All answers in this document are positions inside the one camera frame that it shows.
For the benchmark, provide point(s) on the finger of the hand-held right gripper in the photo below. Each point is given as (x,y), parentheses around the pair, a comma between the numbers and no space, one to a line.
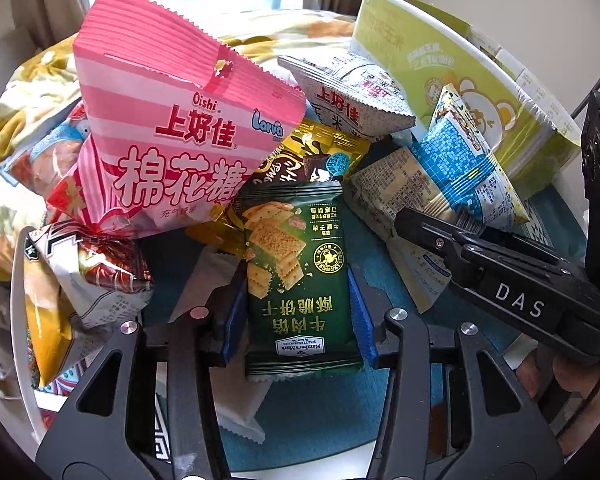
(430,232)

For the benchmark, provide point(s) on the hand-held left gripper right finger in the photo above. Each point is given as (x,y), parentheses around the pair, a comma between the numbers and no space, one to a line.
(362,320)

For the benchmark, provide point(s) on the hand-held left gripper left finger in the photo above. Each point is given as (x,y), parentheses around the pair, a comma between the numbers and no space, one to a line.
(232,310)

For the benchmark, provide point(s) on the round blue patterned tray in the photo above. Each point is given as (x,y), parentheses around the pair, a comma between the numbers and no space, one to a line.
(380,275)

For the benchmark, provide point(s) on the beige snack packet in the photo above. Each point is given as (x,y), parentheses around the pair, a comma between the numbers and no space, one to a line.
(380,185)

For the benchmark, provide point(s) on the dark green cracker packet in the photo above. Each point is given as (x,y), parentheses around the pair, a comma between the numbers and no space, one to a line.
(300,270)

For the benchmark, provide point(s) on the grey white snack bag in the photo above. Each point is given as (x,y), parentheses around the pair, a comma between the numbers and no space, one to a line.
(350,105)

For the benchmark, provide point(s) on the pink striped marshmallow bag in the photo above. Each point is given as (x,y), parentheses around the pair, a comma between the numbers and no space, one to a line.
(180,135)

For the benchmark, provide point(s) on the person's right hand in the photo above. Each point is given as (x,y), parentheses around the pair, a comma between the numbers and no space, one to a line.
(560,377)

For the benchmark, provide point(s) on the plain white packet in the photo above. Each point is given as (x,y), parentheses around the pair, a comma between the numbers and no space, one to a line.
(200,280)

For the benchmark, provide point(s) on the blue white snack bag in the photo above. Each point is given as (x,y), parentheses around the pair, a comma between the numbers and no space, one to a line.
(460,160)

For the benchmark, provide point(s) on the silver red snack bag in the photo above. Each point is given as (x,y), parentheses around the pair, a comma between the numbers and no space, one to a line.
(95,270)

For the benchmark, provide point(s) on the gold chocolate snack packet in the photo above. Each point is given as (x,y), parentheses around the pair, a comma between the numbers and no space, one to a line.
(305,152)

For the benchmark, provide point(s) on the yellow snack packet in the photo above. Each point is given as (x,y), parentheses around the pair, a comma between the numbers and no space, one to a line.
(45,330)

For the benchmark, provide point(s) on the red orange snack bag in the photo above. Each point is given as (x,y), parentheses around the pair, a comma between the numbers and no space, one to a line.
(45,150)

